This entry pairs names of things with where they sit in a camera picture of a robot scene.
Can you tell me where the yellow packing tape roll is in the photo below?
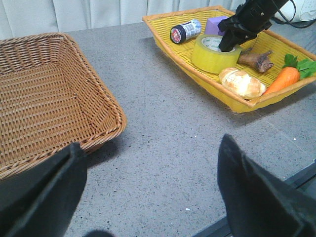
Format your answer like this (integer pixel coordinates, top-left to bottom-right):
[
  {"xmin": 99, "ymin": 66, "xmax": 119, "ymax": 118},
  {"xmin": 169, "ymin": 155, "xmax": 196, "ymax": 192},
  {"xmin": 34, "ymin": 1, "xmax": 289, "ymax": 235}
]
[{"xmin": 191, "ymin": 35, "xmax": 242, "ymax": 74}]

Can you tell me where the white curtain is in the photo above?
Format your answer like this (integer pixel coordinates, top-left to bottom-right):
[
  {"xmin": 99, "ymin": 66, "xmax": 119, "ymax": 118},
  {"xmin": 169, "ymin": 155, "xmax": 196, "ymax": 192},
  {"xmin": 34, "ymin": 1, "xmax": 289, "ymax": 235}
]
[{"xmin": 0, "ymin": 0, "xmax": 242, "ymax": 40}]

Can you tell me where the brown toy dinosaur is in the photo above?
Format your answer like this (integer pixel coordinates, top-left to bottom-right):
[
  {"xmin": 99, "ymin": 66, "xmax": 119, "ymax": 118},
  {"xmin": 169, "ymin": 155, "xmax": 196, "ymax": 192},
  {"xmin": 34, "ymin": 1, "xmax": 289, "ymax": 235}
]
[{"xmin": 237, "ymin": 47, "xmax": 274, "ymax": 73}]

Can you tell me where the toy bread croissant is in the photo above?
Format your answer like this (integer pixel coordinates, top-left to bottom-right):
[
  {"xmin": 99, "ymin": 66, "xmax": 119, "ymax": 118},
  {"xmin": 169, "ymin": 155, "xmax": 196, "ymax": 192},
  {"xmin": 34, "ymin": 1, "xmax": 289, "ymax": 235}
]
[{"xmin": 219, "ymin": 68, "xmax": 266, "ymax": 100}]

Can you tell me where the yellow woven basket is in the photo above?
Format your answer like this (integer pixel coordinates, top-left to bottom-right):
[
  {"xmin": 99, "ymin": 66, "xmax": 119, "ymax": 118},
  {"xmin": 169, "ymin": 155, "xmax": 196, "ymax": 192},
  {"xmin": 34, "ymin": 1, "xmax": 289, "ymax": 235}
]
[{"xmin": 143, "ymin": 5, "xmax": 316, "ymax": 113}]

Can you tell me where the small labelled bottle black cap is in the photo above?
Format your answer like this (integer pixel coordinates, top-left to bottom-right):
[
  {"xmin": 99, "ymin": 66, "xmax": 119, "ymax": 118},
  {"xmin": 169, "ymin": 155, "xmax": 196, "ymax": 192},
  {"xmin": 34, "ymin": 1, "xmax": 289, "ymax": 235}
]
[{"xmin": 169, "ymin": 19, "xmax": 201, "ymax": 44}]

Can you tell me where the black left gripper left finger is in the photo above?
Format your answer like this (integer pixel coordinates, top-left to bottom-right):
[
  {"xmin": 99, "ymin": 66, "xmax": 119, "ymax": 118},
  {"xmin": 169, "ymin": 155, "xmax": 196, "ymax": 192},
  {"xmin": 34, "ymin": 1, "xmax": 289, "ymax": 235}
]
[{"xmin": 0, "ymin": 143, "xmax": 87, "ymax": 237}]

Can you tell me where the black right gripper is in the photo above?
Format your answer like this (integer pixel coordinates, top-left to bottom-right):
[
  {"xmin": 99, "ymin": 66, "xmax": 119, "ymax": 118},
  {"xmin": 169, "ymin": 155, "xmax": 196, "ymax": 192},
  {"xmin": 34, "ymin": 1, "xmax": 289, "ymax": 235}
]
[{"xmin": 218, "ymin": 0, "xmax": 288, "ymax": 52}]

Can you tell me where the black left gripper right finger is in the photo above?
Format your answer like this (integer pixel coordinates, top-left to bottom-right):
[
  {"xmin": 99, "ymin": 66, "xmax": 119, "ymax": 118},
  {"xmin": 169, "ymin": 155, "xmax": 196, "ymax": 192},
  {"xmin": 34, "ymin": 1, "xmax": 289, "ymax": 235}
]
[{"xmin": 217, "ymin": 134, "xmax": 316, "ymax": 237}]

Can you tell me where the white appliance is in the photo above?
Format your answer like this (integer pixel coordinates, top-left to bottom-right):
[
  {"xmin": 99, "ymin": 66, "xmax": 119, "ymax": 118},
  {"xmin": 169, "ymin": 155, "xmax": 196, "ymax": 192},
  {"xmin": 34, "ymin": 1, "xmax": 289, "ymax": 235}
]
[{"xmin": 280, "ymin": 0, "xmax": 316, "ymax": 23}]

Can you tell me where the toy orange carrot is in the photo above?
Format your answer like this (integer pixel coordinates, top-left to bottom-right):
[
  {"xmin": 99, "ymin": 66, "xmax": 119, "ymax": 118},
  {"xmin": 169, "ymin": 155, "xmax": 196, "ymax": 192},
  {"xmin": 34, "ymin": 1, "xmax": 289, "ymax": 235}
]
[{"xmin": 263, "ymin": 54, "xmax": 316, "ymax": 95}]

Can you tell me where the black cable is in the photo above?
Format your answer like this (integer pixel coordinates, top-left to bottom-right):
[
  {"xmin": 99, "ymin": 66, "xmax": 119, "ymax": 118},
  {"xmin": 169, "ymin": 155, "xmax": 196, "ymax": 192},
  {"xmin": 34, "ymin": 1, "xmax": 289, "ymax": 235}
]
[{"xmin": 270, "ymin": 0, "xmax": 316, "ymax": 28}]

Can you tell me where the purple foam cube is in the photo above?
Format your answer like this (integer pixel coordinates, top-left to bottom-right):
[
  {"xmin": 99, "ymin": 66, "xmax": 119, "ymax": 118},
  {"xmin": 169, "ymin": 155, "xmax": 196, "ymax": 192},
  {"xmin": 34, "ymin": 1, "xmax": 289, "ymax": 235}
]
[{"xmin": 204, "ymin": 16, "xmax": 228, "ymax": 36}]

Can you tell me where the brown wicker basket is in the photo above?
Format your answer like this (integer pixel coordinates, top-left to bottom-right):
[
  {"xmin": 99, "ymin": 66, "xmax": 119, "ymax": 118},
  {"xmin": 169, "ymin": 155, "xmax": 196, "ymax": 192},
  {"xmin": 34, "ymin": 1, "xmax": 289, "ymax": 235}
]
[{"xmin": 0, "ymin": 33, "xmax": 127, "ymax": 179}]

